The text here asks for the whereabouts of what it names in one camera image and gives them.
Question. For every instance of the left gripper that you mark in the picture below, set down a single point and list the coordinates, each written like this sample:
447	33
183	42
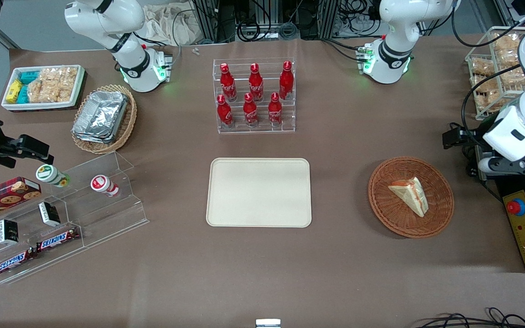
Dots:
471	136

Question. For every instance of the triangle sandwich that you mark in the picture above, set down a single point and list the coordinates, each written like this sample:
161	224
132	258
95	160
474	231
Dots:
410	193

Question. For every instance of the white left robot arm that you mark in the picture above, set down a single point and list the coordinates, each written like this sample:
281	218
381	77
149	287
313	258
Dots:
397	27

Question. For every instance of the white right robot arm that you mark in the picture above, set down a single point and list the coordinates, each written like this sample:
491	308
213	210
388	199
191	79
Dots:
107	18

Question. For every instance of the oval light wicker basket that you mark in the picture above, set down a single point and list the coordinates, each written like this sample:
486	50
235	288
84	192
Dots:
129	125

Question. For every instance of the round brown wicker basket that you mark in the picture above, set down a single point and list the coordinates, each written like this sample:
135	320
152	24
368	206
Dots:
390	216

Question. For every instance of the beige rectangular tray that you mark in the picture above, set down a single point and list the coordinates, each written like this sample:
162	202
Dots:
258	191

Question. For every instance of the green lid yoghurt bottle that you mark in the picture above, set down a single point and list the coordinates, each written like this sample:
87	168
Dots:
53	175

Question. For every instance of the white rectangular snack bin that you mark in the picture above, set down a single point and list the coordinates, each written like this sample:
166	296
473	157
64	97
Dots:
39	106

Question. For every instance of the clear bag of pastry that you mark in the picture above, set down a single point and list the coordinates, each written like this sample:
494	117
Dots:
513	75
488	96
482	67
506	45

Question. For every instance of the red tartan cookie box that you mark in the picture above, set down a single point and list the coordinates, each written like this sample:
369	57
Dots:
2	196

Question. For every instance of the teal snack packet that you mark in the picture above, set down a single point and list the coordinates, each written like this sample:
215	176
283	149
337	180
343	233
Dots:
30	77
23	94

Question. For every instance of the small black snack box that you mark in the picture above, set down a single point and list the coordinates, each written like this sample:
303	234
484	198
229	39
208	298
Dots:
49	214
7	232

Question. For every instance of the yellow snack packet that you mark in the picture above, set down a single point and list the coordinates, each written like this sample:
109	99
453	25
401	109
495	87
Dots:
14	91

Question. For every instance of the clear bag of rice crackers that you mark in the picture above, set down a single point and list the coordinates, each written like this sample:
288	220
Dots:
53	84

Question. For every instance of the red lid yoghurt bottle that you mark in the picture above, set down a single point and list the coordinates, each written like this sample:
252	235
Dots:
103	184

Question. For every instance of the stacked aluminium foil trays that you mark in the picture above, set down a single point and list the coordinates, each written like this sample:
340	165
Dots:
100	116

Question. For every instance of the Snickers chocolate bar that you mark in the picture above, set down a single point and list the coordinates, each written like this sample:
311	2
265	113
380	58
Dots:
57	239
14	263

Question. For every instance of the clear acrylic stepped shelf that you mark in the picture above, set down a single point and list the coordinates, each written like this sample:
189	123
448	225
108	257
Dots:
107	214

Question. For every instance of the beige crumpled cloth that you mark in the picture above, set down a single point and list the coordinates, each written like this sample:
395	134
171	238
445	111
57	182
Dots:
162	27

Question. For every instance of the red cola bottle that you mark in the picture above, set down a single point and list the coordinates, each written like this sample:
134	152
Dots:
286	84
275	113
224	114
250	113
228	86
256	86

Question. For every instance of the clear acrylic bottle rack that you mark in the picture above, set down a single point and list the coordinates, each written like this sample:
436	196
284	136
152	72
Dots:
262	130

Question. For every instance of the aluminium frame post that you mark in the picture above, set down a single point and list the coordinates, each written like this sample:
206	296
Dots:
329	18
208	20

